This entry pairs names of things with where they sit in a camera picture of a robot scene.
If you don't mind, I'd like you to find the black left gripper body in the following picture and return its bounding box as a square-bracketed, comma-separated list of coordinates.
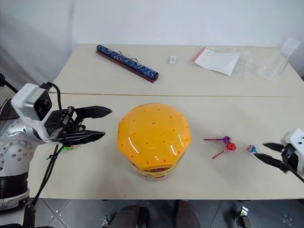
[44, 106, 86, 142]

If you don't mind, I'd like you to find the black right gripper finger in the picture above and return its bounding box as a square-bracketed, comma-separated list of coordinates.
[262, 142, 284, 153]
[254, 153, 290, 173]

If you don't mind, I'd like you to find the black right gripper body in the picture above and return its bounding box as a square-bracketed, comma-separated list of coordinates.
[281, 144, 301, 172]

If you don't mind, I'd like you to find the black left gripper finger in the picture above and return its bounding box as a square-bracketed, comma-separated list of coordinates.
[73, 105, 113, 120]
[61, 130, 106, 146]

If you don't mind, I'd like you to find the yellow domed jar lid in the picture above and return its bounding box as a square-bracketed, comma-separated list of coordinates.
[117, 102, 193, 172]

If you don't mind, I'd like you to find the clear striped lollipop jar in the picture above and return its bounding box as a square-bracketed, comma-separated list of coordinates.
[129, 152, 186, 183]

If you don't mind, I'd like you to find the blue wrapped lollipop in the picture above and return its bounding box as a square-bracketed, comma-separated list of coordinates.
[246, 144, 259, 155]

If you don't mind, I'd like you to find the red wrapped lollipop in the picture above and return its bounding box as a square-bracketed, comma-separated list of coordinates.
[212, 142, 238, 160]

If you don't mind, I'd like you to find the purple wrapped lollipop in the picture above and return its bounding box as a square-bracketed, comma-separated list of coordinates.
[203, 135, 231, 144]

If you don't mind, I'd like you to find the blue patterned rolled scroll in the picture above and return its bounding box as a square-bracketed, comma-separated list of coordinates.
[95, 44, 160, 84]

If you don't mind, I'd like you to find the black thin rod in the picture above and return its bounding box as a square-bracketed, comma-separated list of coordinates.
[0, 73, 19, 94]

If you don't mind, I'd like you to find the clear plastic bag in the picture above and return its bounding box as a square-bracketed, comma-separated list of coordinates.
[247, 37, 301, 83]

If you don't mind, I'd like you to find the dark rounded shape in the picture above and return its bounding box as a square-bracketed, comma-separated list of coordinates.
[175, 199, 200, 228]
[111, 204, 150, 228]

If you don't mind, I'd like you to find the clear bag with white paper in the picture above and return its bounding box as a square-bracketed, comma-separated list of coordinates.
[190, 46, 253, 82]

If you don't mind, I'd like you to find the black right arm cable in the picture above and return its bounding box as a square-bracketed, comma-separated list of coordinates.
[288, 167, 304, 184]

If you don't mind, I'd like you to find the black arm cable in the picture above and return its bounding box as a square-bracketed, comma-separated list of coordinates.
[23, 81, 63, 228]
[288, 167, 304, 184]

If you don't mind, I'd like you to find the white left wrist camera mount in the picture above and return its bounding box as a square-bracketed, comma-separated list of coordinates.
[11, 83, 53, 143]

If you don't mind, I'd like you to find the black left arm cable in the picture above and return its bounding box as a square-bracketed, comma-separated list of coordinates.
[23, 81, 63, 228]

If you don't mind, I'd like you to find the metal bracket under table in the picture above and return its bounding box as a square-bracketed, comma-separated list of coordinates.
[233, 205, 250, 228]

